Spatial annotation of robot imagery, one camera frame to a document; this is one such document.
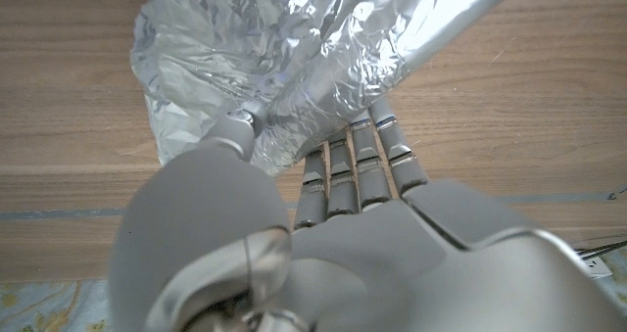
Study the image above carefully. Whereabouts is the white power outlet box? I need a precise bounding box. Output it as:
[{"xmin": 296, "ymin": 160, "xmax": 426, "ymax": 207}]
[{"xmin": 580, "ymin": 253, "xmax": 614, "ymax": 280}]

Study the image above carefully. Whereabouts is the floral printed backdrop cloth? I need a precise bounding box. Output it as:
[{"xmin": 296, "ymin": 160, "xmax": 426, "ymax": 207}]
[{"xmin": 0, "ymin": 246, "xmax": 627, "ymax": 332}]

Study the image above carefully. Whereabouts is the aluminum foil roll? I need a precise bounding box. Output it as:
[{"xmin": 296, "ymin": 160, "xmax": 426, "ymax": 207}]
[{"xmin": 129, "ymin": 0, "xmax": 528, "ymax": 176}]

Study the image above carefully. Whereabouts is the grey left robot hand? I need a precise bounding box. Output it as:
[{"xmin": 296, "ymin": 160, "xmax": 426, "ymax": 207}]
[{"xmin": 107, "ymin": 95, "xmax": 627, "ymax": 332}]

